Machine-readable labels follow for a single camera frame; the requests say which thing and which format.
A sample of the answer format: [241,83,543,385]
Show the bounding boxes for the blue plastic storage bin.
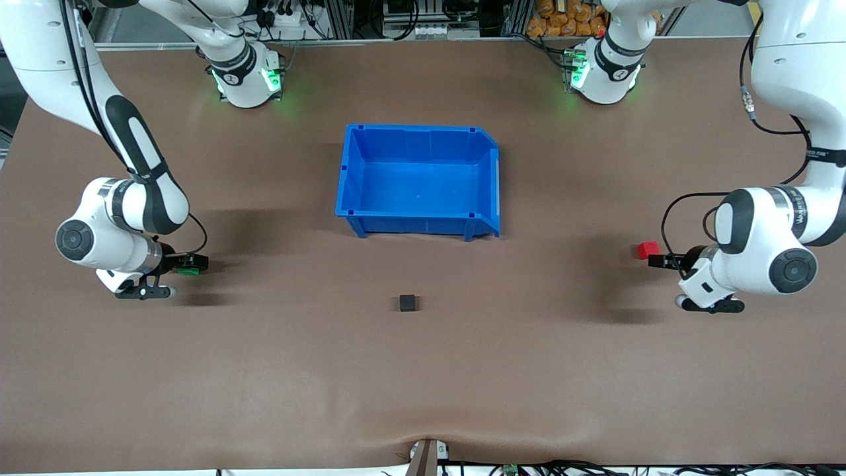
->
[334,123,502,243]

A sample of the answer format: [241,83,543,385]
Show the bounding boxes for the orange snack bags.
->
[526,0,607,38]

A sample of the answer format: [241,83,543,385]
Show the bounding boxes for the white power strip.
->
[261,5,311,28]

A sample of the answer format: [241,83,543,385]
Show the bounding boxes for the white terminal block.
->
[413,24,481,40]

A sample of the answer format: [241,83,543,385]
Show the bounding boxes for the black equipment box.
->
[383,0,424,20]

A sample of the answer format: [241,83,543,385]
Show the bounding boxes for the aluminium table edge rail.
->
[93,36,757,52]

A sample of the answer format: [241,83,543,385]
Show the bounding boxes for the brown camera mount post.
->
[408,438,450,476]

